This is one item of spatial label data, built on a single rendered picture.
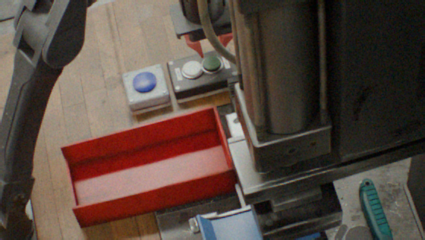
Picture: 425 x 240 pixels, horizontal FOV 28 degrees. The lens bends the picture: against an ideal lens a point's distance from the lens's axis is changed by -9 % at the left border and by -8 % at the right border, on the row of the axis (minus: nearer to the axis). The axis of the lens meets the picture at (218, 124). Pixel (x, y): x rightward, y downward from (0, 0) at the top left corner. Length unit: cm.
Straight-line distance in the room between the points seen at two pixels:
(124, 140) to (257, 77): 55
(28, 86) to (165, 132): 31
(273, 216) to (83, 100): 54
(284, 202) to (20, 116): 38
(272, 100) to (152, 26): 70
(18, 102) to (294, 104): 42
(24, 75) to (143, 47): 43
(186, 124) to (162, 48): 20
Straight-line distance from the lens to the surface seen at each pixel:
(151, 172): 138
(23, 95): 116
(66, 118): 148
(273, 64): 85
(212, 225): 122
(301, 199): 104
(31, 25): 113
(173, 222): 133
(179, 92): 143
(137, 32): 156
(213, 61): 145
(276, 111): 91
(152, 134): 138
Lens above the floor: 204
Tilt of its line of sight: 54 degrees down
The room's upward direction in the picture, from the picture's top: 9 degrees counter-clockwise
